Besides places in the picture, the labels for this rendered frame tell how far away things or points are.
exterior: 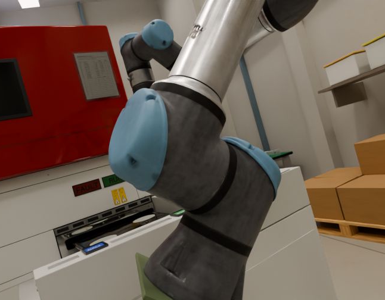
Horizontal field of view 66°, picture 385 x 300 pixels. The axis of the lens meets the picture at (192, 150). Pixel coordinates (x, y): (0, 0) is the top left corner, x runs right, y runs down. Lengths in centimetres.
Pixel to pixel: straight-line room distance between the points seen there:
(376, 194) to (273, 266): 179
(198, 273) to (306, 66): 423
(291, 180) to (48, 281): 81
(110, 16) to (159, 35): 1008
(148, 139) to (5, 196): 108
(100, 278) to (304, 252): 71
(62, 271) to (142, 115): 50
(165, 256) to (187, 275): 4
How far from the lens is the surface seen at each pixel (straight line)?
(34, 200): 136
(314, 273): 122
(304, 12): 67
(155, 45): 82
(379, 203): 277
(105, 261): 78
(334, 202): 303
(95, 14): 1090
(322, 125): 448
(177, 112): 35
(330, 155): 452
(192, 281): 41
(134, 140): 33
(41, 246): 138
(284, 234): 109
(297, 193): 114
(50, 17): 1091
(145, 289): 40
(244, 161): 42
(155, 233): 81
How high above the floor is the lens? 113
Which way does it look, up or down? level
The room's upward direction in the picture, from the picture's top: 16 degrees counter-clockwise
